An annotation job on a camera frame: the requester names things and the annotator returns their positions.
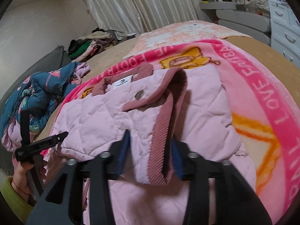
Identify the grey headboard cushion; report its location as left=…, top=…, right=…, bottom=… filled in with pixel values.
left=0, top=45, right=71, bottom=176

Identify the blue flamingo print duvet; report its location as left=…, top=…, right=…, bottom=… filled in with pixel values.
left=1, top=62, right=90, bottom=152

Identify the pink quilted jacket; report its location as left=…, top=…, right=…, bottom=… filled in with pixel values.
left=46, top=63, right=256, bottom=224

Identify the white drawer cabinet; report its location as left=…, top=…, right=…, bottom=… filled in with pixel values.
left=267, top=0, right=300, bottom=67

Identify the person's left hand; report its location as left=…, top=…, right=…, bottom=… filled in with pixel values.
left=11, top=162, right=35, bottom=201

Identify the pink football fleece blanket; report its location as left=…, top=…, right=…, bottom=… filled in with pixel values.
left=49, top=39, right=299, bottom=224

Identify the tan bed sheet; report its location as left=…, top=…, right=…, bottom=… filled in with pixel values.
left=64, top=37, right=299, bottom=150

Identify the grey wall shelf desk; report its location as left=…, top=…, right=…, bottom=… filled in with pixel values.
left=199, top=0, right=271, bottom=45

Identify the peach patterned blanket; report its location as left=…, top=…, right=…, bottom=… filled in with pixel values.
left=123, top=20, right=250, bottom=59

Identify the pile of folded clothes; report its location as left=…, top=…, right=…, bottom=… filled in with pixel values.
left=68, top=27, right=137, bottom=62

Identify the striped beige curtain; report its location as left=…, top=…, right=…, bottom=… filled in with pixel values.
left=84, top=0, right=197, bottom=38

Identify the green sleeve forearm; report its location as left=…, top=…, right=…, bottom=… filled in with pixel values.
left=1, top=176, right=33, bottom=224

